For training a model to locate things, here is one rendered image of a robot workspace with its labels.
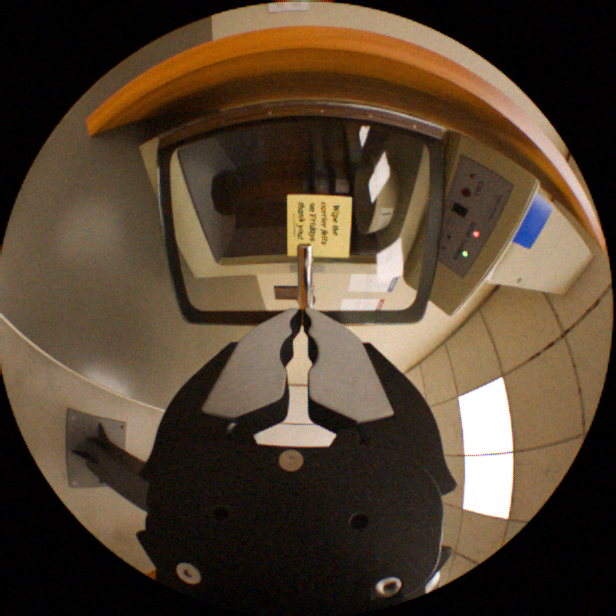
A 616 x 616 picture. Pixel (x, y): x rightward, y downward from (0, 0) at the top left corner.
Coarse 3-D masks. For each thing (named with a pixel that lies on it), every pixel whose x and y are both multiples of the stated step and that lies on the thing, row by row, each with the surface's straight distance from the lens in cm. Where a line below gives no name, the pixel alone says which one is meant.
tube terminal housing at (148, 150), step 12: (444, 132) 36; (144, 144) 39; (156, 144) 37; (444, 144) 36; (144, 156) 39; (156, 156) 38; (156, 168) 38; (156, 180) 39; (156, 192) 40; (504, 252) 60
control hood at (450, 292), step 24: (456, 144) 34; (480, 144) 34; (456, 168) 34; (504, 168) 34; (528, 192) 34; (504, 216) 35; (504, 240) 36; (480, 264) 37; (432, 288) 42; (456, 288) 41; (456, 312) 44
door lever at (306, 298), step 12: (300, 252) 20; (312, 252) 20; (300, 264) 20; (312, 264) 20; (300, 276) 20; (312, 276) 21; (300, 288) 21; (312, 288) 21; (300, 300) 22; (312, 300) 22
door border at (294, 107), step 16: (240, 112) 29; (256, 112) 29; (272, 112) 28; (288, 112) 28; (304, 112) 28; (320, 112) 28; (336, 112) 28; (352, 112) 28; (368, 112) 29; (384, 112) 30; (176, 128) 33; (192, 128) 32; (208, 128) 30; (416, 128) 31; (432, 128) 33; (160, 144) 35
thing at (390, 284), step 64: (256, 128) 28; (320, 128) 27; (384, 128) 29; (192, 192) 29; (256, 192) 25; (320, 192) 24; (384, 192) 26; (192, 256) 30; (256, 256) 26; (384, 256) 27; (192, 320) 34; (256, 320) 30; (384, 320) 31
